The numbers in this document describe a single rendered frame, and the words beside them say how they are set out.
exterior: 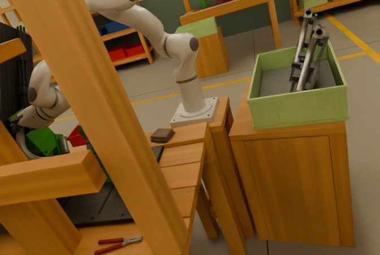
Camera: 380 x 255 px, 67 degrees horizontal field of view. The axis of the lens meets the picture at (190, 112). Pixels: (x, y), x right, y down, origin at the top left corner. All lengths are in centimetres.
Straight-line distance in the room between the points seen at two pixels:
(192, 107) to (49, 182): 94
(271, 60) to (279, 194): 82
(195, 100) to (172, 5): 522
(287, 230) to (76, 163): 143
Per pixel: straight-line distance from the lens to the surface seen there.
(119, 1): 116
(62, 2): 59
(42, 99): 104
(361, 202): 214
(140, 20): 129
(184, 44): 137
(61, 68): 63
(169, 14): 667
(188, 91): 148
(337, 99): 136
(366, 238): 198
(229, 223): 171
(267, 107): 137
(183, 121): 151
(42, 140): 136
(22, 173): 78
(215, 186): 152
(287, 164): 150
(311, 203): 168
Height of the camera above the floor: 156
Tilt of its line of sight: 26 degrees down
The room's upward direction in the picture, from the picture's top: 19 degrees counter-clockwise
